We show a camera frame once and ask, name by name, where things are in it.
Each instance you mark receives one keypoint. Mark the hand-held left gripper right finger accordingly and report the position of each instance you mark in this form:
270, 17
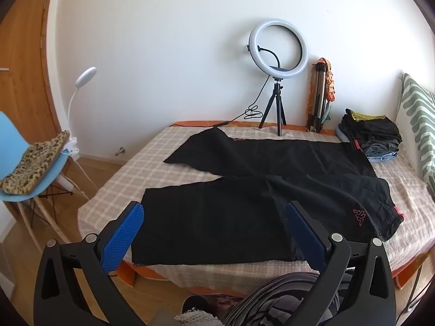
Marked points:
306, 234

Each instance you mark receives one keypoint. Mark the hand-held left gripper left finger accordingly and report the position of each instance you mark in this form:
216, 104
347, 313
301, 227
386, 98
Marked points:
124, 234

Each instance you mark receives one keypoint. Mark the black pants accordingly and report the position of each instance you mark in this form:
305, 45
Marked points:
238, 217

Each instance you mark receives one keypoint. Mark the beige checked blanket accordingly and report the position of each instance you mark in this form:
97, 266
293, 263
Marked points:
136, 176

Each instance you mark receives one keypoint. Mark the person's striped dark clothing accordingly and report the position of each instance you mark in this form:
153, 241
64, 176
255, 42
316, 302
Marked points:
272, 298

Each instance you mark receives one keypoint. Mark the metal door stopper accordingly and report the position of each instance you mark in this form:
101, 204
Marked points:
120, 150

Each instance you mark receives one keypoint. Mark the light blue chair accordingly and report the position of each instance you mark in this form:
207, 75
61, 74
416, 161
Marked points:
51, 176

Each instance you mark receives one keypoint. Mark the dark slipper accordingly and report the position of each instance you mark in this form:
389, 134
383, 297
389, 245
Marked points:
200, 302

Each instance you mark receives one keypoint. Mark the folded blue jeans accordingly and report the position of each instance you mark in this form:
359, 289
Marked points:
380, 156

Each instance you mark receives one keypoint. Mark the leopard print cushion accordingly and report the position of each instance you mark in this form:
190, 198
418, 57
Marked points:
30, 163

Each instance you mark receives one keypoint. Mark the stack of folded dark clothes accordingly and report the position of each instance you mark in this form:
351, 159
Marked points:
373, 129

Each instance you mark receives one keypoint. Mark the small black tripod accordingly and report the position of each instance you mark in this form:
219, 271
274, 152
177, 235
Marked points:
277, 98

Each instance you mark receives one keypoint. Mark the folded silver tripod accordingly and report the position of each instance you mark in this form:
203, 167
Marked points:
319, 91

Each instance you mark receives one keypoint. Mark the folded tripod with orange cloth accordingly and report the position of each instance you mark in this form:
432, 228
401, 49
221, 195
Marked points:
329, 81

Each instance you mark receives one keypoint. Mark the white clip lamp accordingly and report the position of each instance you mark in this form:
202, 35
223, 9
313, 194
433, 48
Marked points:
85, 76

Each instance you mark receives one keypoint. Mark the green striped pillow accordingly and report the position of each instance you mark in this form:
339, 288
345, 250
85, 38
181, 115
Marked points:
418, 108

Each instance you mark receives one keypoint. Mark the wooden door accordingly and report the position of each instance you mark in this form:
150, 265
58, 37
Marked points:
20, 40

